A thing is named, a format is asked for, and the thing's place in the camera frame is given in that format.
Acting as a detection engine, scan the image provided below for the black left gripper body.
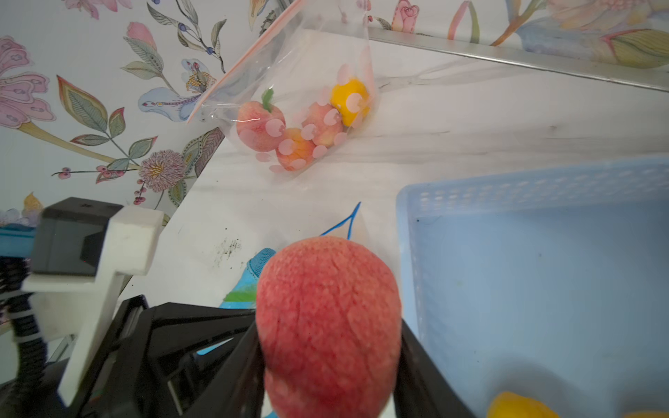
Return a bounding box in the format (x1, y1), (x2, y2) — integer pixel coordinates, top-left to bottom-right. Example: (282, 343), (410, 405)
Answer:
(67, 296), (255, 417)

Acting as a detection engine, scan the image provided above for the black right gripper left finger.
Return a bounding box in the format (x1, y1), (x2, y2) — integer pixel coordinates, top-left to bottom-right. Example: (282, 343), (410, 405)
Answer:
(184, 323), (265, 417)

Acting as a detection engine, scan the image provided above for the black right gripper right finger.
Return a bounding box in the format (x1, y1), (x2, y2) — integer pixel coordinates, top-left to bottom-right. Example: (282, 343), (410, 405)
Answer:
(393, 320), (475, 418)

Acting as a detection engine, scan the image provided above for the red peach with green stem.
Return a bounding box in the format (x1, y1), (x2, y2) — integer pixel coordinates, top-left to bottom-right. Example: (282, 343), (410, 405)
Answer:
(256, 236), (402, 417)

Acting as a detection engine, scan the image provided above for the clear pink-zipper zip bag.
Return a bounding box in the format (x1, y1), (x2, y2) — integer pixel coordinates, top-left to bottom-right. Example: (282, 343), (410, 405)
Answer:
(191, 1), (379, 179)

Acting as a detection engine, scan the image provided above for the yellow red peach front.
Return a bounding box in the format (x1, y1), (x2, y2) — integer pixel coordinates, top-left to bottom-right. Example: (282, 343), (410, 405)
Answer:
(486, 392), (559, 418)

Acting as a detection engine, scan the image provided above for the light blue perforated basket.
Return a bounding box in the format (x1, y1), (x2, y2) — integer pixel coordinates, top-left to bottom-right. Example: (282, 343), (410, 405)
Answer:
(397, 158), (668, 417)

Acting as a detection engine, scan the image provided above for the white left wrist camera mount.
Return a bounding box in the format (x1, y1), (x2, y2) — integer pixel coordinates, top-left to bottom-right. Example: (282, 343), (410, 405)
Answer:
(22, 198), (164, 406)

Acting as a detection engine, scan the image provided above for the black corrugated cable hose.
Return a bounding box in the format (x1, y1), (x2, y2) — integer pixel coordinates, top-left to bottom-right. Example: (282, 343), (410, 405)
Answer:
(0, 255), (48, 418)

